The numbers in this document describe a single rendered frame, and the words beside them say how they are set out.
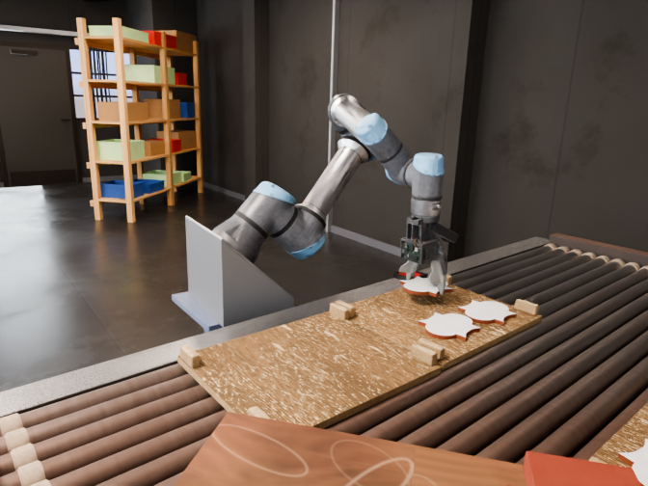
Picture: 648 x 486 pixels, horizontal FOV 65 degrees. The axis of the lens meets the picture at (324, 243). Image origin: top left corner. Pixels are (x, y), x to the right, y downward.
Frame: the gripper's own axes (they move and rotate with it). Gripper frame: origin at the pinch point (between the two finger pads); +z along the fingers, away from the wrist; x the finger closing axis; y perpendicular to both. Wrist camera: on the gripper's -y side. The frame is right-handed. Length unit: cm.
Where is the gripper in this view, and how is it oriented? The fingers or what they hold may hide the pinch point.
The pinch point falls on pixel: (426, 285)
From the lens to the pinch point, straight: 140.3
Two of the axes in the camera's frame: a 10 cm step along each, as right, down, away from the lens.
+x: 6.4, 2.3, -7.3
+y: -7.6, 1.9, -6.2
